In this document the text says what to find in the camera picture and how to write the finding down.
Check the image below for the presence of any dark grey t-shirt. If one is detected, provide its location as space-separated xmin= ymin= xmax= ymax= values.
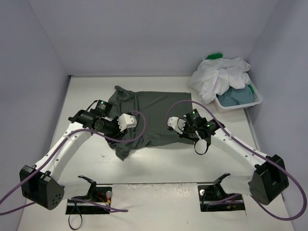
xmin=108 ymin=86 xmax=193 ymax=160

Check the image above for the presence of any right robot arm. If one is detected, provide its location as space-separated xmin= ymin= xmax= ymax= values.
xmin=174 ymin=109 xmax=289 ymax=205

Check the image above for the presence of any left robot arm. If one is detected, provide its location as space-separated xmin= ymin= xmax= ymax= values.
xmin=19 ymin=100 xmax=136 ymax=210

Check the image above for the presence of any white plastic laundry basket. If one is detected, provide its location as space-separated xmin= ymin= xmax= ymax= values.
xmin=214 ymin=82 xmax=262 ymax=113

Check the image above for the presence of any light blue t-shirt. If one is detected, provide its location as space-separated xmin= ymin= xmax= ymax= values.
xmin=217 ymin=85 xmax=254 ymax=107

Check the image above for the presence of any white t-shirt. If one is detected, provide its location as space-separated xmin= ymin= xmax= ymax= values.
xmin=188 ymin=58 xmax=251 ymax=104

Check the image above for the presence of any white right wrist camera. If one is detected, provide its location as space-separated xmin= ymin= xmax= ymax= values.
xmin=167 ymin=116 xmax=186 ymax=134

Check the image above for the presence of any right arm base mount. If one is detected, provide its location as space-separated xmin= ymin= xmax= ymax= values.
xmin=197 ymin=174 xmax=245 ymax=212

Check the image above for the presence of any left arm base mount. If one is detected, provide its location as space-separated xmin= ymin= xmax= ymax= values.
xmin=65 ymin=175 xmax=112 ymax=215

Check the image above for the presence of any black loop cable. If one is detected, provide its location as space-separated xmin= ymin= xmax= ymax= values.
xmin=68 ymin=203 xmax=84 ymax=231

